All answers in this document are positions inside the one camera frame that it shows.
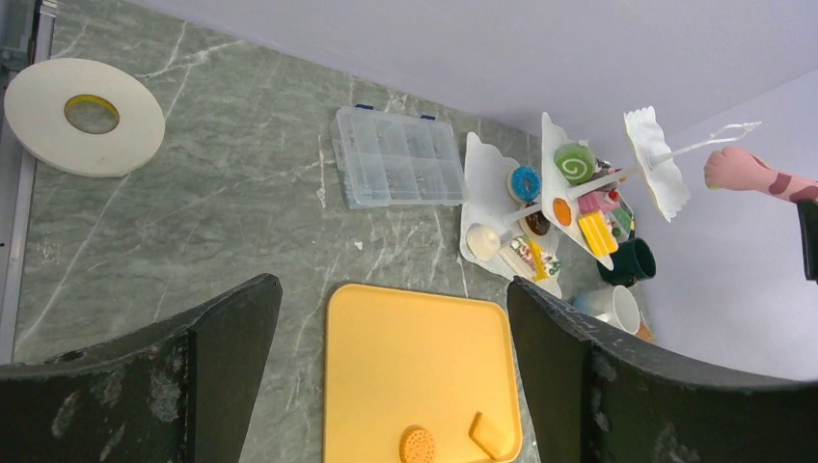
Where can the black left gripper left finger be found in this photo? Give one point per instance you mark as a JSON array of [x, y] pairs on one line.
[[181, 389]]

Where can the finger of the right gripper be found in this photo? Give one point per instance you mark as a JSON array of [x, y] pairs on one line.
[[808, 218]]

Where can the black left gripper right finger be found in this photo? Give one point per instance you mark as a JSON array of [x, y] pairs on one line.
[[598, 394]]

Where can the pink handled tongs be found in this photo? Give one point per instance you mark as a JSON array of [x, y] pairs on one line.
[[739, 170]]

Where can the cream triangle cake slice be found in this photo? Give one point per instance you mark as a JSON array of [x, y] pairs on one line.
[[545, 265]]

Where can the white triangle cake slice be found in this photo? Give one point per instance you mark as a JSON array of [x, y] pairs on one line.
[[517, 254]]

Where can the yellow cake piece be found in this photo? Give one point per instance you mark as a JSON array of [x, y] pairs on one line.
[[598, 233]]

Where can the chocolate sprinkled donut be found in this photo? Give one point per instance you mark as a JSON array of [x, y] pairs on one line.
[[534, 225]]

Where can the orange round cookie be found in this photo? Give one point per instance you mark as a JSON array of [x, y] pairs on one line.
[[562, 211]]

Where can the white round cupcake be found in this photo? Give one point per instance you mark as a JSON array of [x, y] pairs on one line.
[[483, 242]]

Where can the pink cake with cherry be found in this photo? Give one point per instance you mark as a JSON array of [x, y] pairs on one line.
[[604, 201]]

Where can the white three-tier dessert stand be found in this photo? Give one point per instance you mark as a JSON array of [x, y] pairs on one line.
[[489, 203]]

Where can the blue frosted donut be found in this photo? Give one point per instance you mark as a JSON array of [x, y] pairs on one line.
[[523, 184]]

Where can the green roll cake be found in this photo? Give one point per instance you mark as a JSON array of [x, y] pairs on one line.
[[576, 161]]

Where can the white blue mug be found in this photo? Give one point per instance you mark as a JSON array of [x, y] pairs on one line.
[[615, 305]]

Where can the yellow square biscuit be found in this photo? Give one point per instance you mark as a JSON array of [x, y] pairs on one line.
[[488, 436]]

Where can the dark green mug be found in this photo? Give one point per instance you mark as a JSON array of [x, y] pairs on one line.
[[632, 262]]

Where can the tan waffle round cookie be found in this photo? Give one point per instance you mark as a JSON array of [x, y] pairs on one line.
[[417, 445]]

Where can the yellow serving tray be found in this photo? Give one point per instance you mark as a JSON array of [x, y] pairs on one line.
[[396, 358]]

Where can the clear plastic compartment box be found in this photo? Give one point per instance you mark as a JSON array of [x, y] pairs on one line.
[[387, 159]]

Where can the white tape roll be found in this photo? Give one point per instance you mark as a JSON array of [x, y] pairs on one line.
[[36, 108]]

